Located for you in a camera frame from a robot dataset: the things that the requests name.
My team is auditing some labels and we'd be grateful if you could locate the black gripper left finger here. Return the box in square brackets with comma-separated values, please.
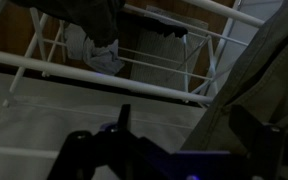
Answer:
[117, 104, 131, 131]

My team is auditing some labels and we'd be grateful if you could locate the olive green shirt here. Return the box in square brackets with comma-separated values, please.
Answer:
[180, 0, 288, 153]

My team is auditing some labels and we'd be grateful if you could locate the light blue crumpled cloth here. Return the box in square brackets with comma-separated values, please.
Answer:
[64, 24, 124, 75]

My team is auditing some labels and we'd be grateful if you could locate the white metal drying rack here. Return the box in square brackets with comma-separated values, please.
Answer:
[0, 0, 288, 160]

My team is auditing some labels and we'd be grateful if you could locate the dark black hanging garment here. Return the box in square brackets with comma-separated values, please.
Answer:
[10, 0, 188, 47]

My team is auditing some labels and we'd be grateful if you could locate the grey floor mat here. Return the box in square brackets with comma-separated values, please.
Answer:
[129, 5, 210, 92]

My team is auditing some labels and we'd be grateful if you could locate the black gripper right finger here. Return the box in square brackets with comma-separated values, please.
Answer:
[228, 104, 285, 158]

